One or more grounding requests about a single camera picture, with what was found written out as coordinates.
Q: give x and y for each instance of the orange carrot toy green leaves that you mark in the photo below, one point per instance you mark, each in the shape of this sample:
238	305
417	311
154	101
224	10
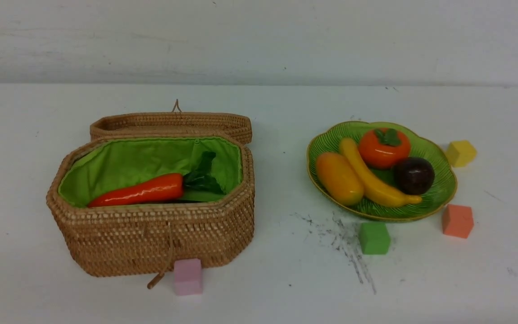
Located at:
165	187

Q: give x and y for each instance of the orange mango toy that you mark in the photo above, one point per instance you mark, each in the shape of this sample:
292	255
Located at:
339	179

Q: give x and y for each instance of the yellow banana toy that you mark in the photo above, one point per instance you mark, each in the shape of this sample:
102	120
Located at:
375	189

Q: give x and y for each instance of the orange persimmon toy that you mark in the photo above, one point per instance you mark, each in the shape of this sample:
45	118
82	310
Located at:
382	148

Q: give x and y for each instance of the dark purple mangosteen toy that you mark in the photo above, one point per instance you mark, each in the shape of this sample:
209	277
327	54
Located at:
413	175

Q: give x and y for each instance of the green leaf-shaped plate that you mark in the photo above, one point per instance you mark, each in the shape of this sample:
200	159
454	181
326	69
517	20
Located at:
441	193

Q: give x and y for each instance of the woven rattan basket lid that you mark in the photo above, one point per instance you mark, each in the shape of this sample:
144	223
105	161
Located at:
176	121

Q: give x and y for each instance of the pink foam cube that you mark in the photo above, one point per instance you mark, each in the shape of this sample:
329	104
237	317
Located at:
188	277

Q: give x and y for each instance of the green foam cube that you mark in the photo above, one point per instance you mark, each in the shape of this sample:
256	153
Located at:
374	239

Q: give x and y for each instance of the woven rattan basket green lining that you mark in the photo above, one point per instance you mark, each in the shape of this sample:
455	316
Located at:
146	239

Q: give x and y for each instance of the yellow foam cube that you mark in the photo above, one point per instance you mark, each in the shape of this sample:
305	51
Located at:
460	153

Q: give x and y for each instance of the orange foam cube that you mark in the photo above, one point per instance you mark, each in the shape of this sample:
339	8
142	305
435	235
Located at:
457	221

